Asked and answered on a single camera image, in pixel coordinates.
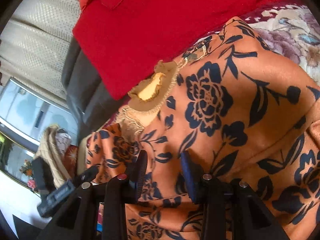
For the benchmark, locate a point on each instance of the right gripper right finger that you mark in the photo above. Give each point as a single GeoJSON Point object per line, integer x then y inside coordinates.
{"type": "Point", "coordinates": [212, 196]}

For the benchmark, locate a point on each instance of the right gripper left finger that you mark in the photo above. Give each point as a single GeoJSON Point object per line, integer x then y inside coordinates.
{"type": "Point", "coordinates": [125, 188]}

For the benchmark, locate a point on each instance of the orange black floral garment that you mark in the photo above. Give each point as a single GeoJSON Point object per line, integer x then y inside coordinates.
{"type": "Point", "coordinates": [243, 112]}

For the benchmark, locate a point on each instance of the patterned cushion beside sofa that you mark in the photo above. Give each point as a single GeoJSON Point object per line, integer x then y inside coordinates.
{"type": "Point", "coordinates": [67, 151]}

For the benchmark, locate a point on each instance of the beige quilted cloth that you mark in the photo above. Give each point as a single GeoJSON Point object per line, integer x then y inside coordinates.
{"type": "Point", "coordinates": [49, 152]}

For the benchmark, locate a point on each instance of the dark leather sofa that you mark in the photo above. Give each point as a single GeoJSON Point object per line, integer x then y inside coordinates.
{"type": "Point", "coordinates": [87, 98]}

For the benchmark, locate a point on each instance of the white glass cabinet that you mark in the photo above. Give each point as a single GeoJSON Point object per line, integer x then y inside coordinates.
{"type": "Point", "coordinates": [25, 114]}

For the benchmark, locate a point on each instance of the red folded blanket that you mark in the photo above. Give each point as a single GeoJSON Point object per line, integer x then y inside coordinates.
{"type": "Point", "coordinates": [124, 39]}

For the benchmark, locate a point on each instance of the beige dotted curtain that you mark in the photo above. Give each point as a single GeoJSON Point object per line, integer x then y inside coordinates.
{"type": "Point", "coordinates": [34, 45]}

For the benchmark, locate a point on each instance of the floral plush seat cover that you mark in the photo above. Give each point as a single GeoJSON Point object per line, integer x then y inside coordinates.
{"type": "Point", "coordinates": [289, 28]}

